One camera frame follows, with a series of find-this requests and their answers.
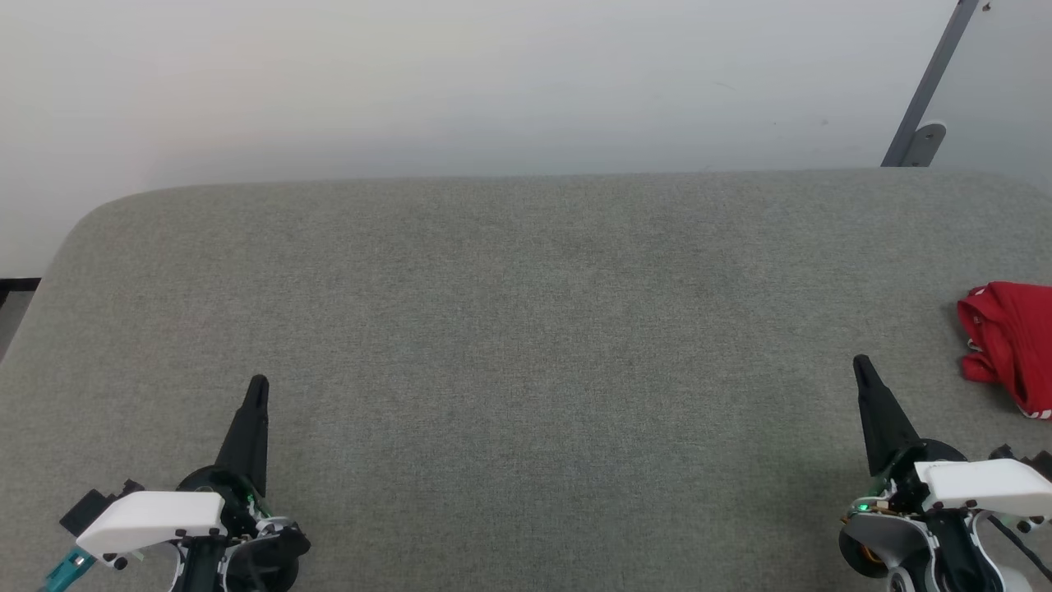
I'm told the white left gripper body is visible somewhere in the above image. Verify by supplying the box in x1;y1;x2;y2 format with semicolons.
76;465;276;570

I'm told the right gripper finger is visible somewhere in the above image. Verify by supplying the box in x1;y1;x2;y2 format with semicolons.
852;354;921;478

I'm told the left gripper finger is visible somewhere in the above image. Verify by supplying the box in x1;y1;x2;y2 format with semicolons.
215;375;270;498

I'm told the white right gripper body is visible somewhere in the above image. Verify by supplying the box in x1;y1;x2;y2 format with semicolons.
853;440;1052;517

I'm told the red white sports jersey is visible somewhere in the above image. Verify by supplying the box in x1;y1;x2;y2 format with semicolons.
957;281;1052;421

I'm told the black skirting strip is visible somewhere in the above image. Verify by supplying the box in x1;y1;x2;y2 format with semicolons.
0;278;41;310

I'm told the grey fabric sofa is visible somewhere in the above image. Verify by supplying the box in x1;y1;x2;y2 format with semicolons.
0;169;1052;592

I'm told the grey slanted metal bar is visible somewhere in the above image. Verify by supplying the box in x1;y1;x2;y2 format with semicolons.
881;0;984;168

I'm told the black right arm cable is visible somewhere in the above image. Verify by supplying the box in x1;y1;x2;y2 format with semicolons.
986;514;1052;562

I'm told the teal left camera connector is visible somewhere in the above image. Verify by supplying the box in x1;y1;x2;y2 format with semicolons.
37;547;96;592

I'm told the grey metal bar bracket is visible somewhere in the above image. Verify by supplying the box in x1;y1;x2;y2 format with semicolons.
904;122;948;168

